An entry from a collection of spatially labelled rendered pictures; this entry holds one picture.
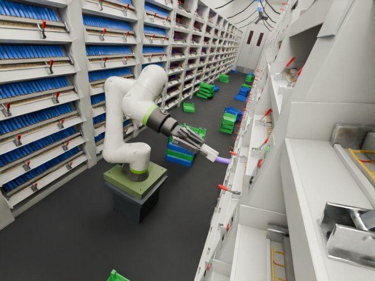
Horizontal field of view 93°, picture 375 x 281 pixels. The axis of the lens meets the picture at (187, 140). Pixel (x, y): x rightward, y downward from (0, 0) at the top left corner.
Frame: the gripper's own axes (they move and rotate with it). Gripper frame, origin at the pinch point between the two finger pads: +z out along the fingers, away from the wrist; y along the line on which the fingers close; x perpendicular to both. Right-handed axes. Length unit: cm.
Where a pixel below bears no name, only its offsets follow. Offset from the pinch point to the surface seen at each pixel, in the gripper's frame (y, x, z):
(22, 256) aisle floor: -36, 106, -55
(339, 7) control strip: -29, -45, 1
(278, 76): 20.8, -32.7, 6.2
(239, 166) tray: 15.8, 7.6, 17.0
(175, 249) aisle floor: 7, 85, 20
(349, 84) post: -32, -39, 6
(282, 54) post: 38, -39, 4
